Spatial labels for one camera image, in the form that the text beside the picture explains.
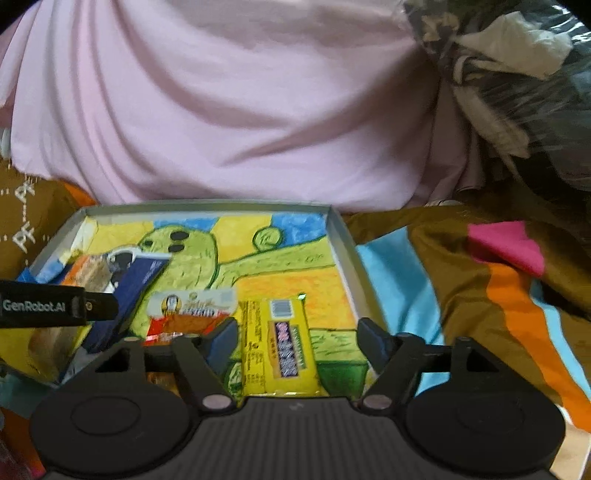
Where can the yellow snack packet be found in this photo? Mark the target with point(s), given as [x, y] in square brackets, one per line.
[277, 350]

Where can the plastic bag of clothes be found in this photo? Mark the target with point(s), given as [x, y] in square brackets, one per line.
[531, 92]

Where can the grey tray with cartoon drawing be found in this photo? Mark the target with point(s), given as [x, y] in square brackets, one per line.
[277, 258]

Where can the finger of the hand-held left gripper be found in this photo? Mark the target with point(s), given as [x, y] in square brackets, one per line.
[101, 307]

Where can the pink hanging sheet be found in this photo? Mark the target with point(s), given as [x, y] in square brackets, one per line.
[231, 115]

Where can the brown patterned quilt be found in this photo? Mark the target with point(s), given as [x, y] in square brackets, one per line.
[27, 217]

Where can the white paper strip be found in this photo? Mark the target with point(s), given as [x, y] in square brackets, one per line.
[87, 235]

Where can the red snack packet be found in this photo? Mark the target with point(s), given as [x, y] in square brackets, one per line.
[194, 307]

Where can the clear rice cracker bar packet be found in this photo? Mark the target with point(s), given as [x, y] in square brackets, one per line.
[85, 272]

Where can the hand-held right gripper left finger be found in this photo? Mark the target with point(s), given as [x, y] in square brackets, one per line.
[224, 340]

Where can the dark blue snack packet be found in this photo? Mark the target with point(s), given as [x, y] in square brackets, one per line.
[134, 286]

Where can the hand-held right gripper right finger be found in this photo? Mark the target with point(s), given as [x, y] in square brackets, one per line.
[374, 342]

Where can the colourful printed blanket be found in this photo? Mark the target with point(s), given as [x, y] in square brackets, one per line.
[461, 300]

